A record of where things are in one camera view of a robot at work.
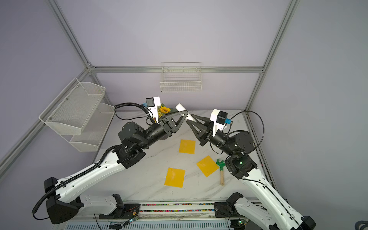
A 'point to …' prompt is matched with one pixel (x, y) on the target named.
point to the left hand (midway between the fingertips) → (185, 114)
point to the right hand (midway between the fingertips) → (190, 120)
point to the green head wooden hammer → (221, 165)
